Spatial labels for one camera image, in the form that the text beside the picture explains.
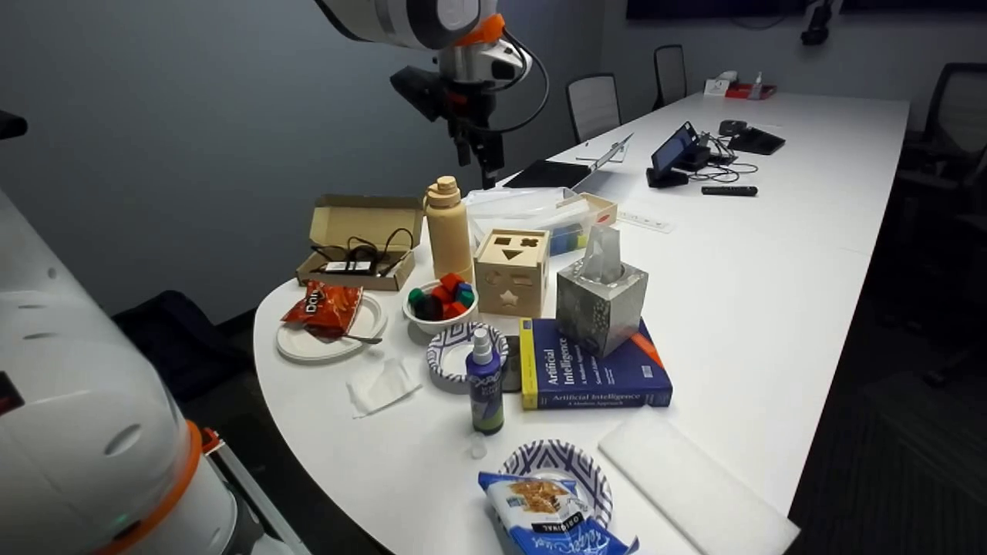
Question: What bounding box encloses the plain white plate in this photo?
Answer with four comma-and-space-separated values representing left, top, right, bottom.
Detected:
273, 290, 392, 368

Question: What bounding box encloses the clear plastic container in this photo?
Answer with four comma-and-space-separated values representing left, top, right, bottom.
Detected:
467, 186, 621, 258

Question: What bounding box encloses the tan plastic bottle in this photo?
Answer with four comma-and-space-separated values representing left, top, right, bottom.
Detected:
423, 173, 479, 286

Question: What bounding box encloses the wooden shape sorter cube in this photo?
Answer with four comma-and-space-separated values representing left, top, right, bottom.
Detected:
472, 226, 551, 320

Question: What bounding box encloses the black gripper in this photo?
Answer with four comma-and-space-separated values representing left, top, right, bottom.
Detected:
390, 63, 519, 192

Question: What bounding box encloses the blue spray bottle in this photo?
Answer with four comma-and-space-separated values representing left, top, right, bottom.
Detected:
467, 328, 509, 438

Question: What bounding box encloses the blue hardcover book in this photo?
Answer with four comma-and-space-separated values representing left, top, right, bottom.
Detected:
514, 314, 677, 413

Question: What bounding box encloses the blue patterned paper plate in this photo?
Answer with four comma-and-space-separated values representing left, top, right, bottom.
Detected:
423, 320, 511, 398
500, 434, 618, 533

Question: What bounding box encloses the black wall mounted camera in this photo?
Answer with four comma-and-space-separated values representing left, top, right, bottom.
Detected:
799, 0, 844, 49

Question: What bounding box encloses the black remote control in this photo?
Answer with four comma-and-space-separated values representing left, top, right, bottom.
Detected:
697, 182, 762, 199

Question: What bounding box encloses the black flat tablet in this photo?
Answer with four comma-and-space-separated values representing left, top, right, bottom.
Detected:
503, 158, 597, 192

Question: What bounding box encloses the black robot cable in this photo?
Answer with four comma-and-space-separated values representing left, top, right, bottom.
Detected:
500, 38, 556, 138

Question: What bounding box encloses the grey tissue box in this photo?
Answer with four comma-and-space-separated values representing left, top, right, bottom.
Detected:
556, 223, 650, 360

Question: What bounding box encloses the red and white box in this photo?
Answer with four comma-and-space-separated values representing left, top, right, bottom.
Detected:
700, 68, 780, 106

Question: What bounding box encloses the black pouch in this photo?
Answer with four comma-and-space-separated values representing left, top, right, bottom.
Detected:
717, 118, 790, 158

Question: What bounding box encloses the orange snack bag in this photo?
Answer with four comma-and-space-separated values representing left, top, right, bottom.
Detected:
280, 277, 367, 342

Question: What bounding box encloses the black office chair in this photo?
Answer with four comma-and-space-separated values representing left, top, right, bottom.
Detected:
892, 59, 987, 391

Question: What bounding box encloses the blue chip bag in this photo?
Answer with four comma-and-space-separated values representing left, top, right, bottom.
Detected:
476, 469, 643, 555

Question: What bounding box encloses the white paper sheet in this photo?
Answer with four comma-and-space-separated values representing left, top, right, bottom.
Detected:
597, 406, 804, 555

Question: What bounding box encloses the black cable bundle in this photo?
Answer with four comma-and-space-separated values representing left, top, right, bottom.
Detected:
321, 226, 420, 279

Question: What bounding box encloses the open cardboard box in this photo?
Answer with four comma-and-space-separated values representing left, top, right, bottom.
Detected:
292, 194, 427, 293

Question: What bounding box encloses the grey mesh office chair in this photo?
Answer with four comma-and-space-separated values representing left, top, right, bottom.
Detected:
565, 71, 626, 146
650, 39, 695, 111

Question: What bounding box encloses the white bowl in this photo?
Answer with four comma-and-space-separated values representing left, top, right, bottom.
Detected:
401, 286, 481, 342

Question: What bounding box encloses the white napkin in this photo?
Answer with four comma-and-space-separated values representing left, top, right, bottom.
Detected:
346, 351, 427, 420

